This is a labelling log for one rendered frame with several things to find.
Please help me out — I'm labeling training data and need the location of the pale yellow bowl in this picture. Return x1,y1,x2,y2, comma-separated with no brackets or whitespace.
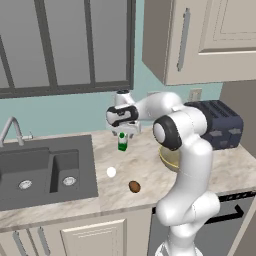
157,144,183,174

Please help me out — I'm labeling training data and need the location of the beige base cupboard door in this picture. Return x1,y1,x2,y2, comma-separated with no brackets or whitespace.
0,226,64,256
60,218,128,256

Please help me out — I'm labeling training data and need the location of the beige wall cupboard door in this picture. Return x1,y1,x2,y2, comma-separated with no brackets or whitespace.
164,0,256,87

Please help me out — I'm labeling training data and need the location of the grey metal tap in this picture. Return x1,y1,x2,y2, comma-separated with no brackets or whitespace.
0,116,35,148

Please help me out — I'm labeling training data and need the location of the grey wall cupboard handle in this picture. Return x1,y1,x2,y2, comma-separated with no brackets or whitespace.
176,7,192,73

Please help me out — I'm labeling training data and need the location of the black dishwasher handle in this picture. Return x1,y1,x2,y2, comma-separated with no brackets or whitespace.
205,204,246,225

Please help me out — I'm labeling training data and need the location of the grey base cupboard handle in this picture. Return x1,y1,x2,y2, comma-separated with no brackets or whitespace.
36,226,52,256
11,231,27,256

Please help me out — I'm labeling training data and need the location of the dark blue toaster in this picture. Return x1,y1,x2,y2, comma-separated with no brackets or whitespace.
183,99,245,151

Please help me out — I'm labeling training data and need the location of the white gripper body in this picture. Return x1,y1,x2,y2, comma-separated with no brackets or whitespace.
106,120,142,138

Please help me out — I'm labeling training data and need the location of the beige wall cupboard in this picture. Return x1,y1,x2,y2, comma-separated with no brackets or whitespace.
141,0,256,87

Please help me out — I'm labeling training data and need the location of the beige wall outlet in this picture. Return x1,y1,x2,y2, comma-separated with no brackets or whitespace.
188,87,203,102

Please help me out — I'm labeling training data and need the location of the grey dishwasher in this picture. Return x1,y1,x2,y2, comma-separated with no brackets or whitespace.
147,191,256,256

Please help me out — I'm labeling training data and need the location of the white egg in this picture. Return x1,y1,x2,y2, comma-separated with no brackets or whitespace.
106,166,118,179

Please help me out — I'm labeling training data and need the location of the taupe tall cabinet panel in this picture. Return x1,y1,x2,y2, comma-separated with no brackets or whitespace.
218,79,256,256

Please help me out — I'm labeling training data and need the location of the dark framed window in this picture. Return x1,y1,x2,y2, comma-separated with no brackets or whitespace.
0,0,137,100

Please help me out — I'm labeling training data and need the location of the green and white milk carton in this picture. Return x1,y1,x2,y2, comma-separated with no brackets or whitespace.
117,131,129,152

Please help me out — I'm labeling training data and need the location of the dark grey double sink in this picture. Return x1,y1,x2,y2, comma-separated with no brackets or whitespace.
0,133,100,212

